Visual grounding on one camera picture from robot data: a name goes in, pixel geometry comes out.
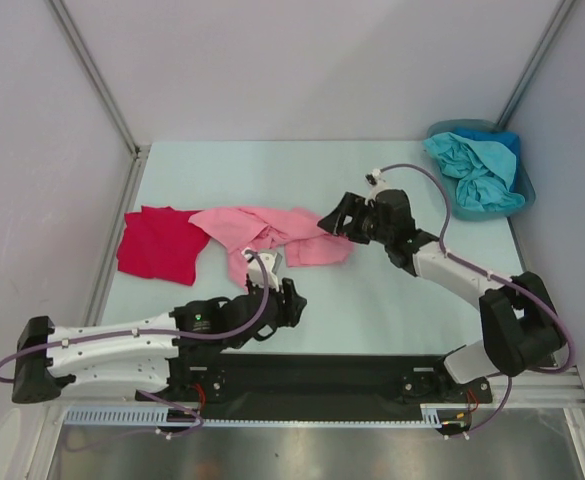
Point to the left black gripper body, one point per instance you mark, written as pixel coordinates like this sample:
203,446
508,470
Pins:
278,320

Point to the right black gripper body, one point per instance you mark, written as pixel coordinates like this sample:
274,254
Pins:
360,221

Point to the pink t shirt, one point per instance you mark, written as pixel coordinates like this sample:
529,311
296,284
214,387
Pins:
260,228

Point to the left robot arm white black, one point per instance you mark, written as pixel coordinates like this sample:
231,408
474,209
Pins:
157,354

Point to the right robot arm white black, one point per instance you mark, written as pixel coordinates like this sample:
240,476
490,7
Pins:
519,325

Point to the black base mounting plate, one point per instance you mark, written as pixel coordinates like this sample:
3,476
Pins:
321,388

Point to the light blue t shirt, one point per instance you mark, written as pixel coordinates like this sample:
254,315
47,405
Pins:
438,147

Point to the red folded t shirt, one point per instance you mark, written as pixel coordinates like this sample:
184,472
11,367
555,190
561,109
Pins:
161,243

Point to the teal plastic basket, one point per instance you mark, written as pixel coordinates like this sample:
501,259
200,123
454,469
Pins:
523,183

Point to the dark blue t shirt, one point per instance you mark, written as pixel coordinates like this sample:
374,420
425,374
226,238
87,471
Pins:
485,164

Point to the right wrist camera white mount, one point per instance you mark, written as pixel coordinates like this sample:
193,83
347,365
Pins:
376,183

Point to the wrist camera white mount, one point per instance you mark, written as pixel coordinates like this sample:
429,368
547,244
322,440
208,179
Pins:
262,268
376,183

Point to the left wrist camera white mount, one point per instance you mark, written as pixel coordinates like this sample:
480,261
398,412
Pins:
262,268

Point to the right aluminium frame post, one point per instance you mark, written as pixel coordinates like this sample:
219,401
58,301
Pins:
550,35

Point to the aluminium frame post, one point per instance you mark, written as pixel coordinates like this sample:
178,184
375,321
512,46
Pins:
550,35
79,48

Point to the aluminium rail front right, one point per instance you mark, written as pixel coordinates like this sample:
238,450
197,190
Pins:
540,434

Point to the left aluminium frame post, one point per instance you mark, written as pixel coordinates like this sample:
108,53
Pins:
79,48

